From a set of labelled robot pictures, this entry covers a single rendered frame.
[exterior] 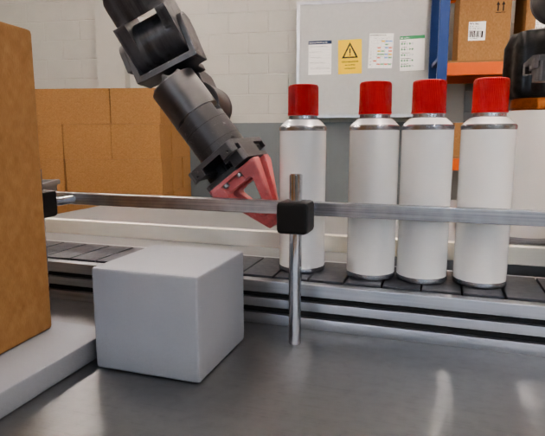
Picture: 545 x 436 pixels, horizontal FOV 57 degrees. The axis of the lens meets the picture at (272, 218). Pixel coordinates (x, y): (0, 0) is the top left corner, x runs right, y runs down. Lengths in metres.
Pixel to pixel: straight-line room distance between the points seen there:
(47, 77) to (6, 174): 5.43
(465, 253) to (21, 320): 0.42
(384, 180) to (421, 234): 0.07
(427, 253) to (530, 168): 0.30
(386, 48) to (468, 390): 4.43
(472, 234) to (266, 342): 0.23
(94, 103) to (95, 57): 1.81
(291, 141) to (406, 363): 0.25
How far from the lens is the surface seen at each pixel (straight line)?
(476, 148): 0.52
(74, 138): 3.92
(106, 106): 3.81
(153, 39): 0.61
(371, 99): 0.53
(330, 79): 4.75
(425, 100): 0.53
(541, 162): 0.79
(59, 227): 0.77
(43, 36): 5.95
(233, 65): 5.06
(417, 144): 0.52
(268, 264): 0.60
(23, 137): 0.48
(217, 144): 0.56
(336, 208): 0.51
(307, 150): 0.54
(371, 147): 0.52
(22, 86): 0.49
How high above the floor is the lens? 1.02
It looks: 9 degrees down
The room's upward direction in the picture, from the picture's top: straight up
